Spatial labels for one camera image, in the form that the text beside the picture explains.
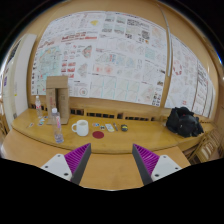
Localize small bottle behind box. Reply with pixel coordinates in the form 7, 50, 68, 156
35, 96, 42, 118

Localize right wall paper posters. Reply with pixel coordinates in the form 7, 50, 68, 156
165, 35, 215, 117

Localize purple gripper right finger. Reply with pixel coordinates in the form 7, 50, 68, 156
132, 144, 181, 185

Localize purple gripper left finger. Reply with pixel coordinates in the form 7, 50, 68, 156
42, 143, 91, 185

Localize small items near box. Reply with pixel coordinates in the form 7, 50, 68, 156
28, 117, 45, 127

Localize black yellow tape measure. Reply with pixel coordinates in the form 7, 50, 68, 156
121, 124, 128, 132

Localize white ceramic mug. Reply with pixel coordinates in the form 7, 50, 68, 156
71, 120, 89, 137

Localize wall of paper posters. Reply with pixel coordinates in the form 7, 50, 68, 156
31, 11, 167, 107

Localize brown cardboard box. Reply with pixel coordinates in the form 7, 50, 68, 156
46, 76, 70, 125

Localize black backpack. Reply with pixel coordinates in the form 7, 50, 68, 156
166, 107, 204, 138

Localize red round coaster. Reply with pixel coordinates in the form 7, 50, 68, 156
92, 131, 104, 139

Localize wooden chair right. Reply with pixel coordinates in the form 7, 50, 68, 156
189, 129, 224, 164

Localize white card on table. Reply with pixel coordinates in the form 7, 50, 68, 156
105, 124, 114, 132

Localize small blue sticker items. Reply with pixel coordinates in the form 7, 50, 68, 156
92, 123, 105, 130

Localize clear plastic water bottle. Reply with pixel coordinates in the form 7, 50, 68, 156
52, 108, 64, 143

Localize white door left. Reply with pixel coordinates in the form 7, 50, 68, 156
3, 34, 37, 129

